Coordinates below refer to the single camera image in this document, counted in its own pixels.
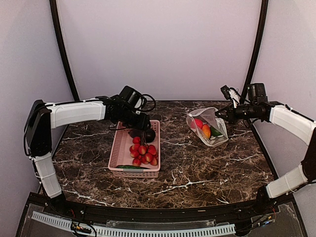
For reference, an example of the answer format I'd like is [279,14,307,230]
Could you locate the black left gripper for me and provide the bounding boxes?
[120,107,151,131]

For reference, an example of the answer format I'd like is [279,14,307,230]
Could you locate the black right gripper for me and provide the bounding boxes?
[215,102,257,124]

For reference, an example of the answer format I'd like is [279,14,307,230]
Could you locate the dark purple eggplant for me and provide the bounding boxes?
[128,128,156,143]

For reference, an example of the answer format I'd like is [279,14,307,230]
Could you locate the clear zip top bag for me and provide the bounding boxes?
[186,107,229,147]

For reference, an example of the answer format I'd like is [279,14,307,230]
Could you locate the green avocado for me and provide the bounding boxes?
[210,126,222,137]

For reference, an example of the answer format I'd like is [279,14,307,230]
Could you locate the red orange mango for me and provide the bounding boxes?
[201,124,211,139]

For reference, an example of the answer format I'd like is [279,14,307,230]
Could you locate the red tomato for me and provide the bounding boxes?
[194,118,203,129]

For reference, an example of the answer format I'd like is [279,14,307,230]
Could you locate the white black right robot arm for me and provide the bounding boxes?
[216,83,316,214]

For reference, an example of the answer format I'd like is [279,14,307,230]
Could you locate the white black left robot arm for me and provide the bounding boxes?
[23,85,152,215]

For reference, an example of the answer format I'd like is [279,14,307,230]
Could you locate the pink perforated plastic basket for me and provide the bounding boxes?
[108,120,160,178]

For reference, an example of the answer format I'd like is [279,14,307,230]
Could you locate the green cucumber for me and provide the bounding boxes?
[116,165,149,169]

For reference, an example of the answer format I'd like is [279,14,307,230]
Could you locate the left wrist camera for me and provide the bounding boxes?
[133,94,157,114]

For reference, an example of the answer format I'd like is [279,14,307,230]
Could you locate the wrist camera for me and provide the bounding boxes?
[220,85,241,108]
[133,94,157,114]

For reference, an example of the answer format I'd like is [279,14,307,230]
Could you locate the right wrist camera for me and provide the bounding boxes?
[220,85,241,108]

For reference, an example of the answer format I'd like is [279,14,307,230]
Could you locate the black right corner post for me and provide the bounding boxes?
[244,0,269,86]

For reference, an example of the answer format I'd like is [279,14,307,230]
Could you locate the black corner post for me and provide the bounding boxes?
[244,0,269,86]
[49,0,79,101]

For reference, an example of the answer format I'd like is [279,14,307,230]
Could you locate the black front rail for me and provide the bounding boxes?
[24,192,294,229]

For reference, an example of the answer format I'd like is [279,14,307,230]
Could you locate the white slotted cable duct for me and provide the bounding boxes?
[31,211,236,237]

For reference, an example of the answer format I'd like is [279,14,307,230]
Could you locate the black left corner post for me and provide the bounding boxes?
[49,0,79,101]

